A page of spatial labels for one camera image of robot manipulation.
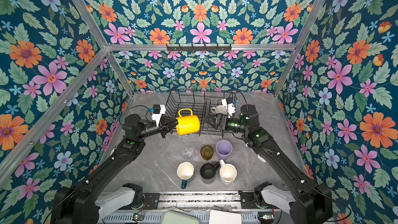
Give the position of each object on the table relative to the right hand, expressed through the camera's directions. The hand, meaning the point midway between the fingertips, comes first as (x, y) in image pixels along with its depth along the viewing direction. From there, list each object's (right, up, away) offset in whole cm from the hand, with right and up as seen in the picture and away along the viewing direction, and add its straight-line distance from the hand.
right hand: (208, 119), depth 67 cm
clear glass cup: (-12, -20, +21) cm, 32 cm away
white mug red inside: (+7, +4, +31) cm, 32 cm away
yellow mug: (-10, -3, +1) cm, 10 cm away
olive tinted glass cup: (-1, -21, +20) cm, 28 cm away
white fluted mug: (+10, -29, +13) cm, 34 cm away
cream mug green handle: (-12, -28, +12) cm, 33 cm away
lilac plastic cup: (+8, -18, +18) cm, 27 cm away
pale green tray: (-16, -44, 0) cm, 47 cm away
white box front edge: (+4, -43, -1) cm, 43 cm away
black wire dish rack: (-6, +9, +48) cm, 49 cm away
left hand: (-13, +1, 0) cm, 13 cm away
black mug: (-1, -30, +15) cm, 33 cm away
